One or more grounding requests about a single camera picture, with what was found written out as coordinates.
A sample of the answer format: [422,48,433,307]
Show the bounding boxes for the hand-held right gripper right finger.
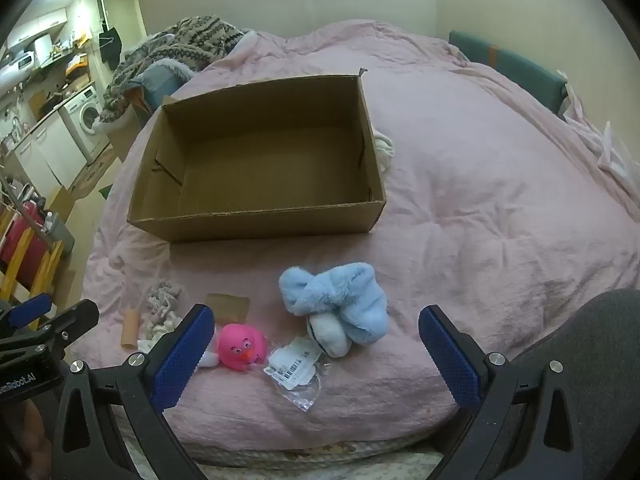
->
[418,304,584,480]

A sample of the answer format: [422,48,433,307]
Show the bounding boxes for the clear plastic bag with label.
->
[263,337,331,413]

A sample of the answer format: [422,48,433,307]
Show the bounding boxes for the black hanging garment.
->
[98,26,124,64]

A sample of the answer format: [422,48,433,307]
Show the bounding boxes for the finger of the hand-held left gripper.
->
[29,298,101,358]
[0,293,54,332]

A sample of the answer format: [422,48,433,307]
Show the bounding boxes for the pink round soft toy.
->
[219,323,271,372]

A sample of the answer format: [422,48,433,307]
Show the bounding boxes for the cardboard tube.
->
[119,308,141,349]

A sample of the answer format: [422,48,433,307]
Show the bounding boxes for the yellow wooden chair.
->
[0,204,66,302]

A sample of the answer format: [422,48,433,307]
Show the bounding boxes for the white washing machine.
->
[58,84,112,159]

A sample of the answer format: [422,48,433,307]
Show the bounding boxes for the grey trash bin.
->
[42,211,76,262]

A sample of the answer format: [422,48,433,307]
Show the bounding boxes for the patterned mattress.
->
[119,429,452,467]

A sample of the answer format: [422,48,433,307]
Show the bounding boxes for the white kitchen cabinets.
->
[12,109,89,197]

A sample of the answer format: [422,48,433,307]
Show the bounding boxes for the patterned knit blanket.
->
[101,14,259,127]

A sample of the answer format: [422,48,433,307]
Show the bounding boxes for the brown cardboard box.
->
[126,66,389,245]

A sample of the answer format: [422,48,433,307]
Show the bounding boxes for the laundry basket with clothes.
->
[106,94,174,164]

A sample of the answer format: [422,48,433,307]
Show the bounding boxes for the light blue plush toy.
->
[278,261,389,359]

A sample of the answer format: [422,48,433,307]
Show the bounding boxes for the white cloth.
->
[372,130,396,173]

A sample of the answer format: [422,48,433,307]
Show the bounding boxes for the beige sock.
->
[138,309,187,354]

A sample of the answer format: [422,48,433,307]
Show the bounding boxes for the white crumpled bedsheet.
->
[564,69,640,182]

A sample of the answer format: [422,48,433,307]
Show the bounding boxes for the red suitcase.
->
[0,199,47,267]

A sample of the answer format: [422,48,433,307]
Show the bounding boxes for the teal headboard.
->
[447,29,569,116]

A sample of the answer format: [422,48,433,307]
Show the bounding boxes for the pink bed blanket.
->
[81,19,640,455]

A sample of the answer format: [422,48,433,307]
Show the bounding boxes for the small flat cardboard piece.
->
[204,293,251,322]

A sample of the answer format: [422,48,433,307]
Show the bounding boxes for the grey knitted scrunchie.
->
[145,282,184,312]

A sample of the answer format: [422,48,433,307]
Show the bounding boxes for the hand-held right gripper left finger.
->
[50,303,217,480]

